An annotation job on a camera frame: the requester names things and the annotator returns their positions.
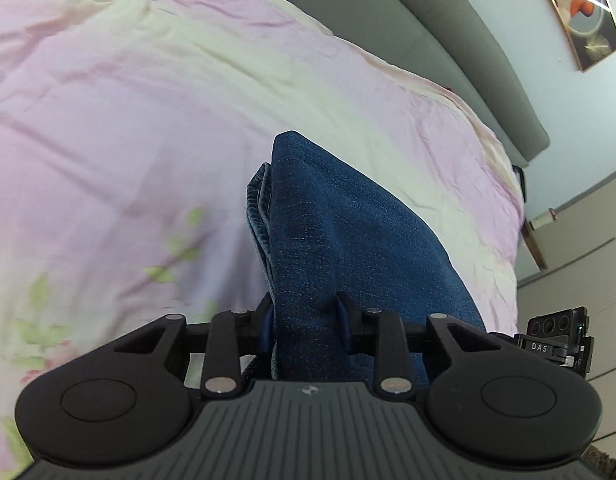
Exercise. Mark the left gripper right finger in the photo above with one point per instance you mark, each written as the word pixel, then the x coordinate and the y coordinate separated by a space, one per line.
pixel 380 335

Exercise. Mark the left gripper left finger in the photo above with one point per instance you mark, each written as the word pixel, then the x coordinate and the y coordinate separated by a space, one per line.
pixel 231 335

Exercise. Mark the blue denim jeans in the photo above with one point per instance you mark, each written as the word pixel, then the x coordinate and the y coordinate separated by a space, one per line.
pixel 321 228

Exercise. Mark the beige wardrobe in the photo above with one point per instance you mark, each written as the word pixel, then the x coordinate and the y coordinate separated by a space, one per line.
pixel 586 276

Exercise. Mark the white bedside cabinet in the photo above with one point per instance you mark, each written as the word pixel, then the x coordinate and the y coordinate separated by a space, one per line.
pixel 538 232

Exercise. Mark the pink floral bed quilt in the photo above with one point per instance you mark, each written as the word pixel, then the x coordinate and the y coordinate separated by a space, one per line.
pixel 129 130

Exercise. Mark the grey padded headboard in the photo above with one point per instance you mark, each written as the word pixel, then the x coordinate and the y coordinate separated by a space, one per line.
pixel 446 42

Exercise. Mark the orange framed wall painting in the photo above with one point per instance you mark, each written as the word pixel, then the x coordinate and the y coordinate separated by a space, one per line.
pixel 590 28

